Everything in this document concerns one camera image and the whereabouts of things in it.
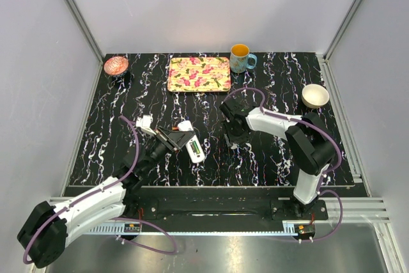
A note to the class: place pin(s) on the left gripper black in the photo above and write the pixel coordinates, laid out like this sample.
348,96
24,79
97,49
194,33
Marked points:
174,140

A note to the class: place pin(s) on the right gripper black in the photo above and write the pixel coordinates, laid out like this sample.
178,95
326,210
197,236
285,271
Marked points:
229,137

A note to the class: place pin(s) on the white remote control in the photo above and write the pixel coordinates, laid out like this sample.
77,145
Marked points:
187,126

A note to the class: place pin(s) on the green yellow battery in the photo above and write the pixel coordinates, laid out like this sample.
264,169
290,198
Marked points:
197,148

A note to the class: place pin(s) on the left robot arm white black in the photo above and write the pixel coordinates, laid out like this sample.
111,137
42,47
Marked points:
50,229

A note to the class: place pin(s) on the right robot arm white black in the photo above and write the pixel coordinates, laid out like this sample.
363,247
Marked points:
310,143

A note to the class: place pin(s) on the floral yellow tray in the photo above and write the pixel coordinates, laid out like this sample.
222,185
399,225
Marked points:
199,74

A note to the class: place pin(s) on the blue mug yellow inside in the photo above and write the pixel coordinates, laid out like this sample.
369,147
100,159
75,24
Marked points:
241,59

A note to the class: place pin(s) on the cream white bowl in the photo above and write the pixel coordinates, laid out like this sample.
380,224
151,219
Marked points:
315,96

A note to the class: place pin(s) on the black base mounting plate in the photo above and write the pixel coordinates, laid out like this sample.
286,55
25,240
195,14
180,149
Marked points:
268,207

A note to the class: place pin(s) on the red patterned bowl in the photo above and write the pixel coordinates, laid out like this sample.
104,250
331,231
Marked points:
116,66

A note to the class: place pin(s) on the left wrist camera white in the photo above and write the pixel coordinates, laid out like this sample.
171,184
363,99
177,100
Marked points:
144,123

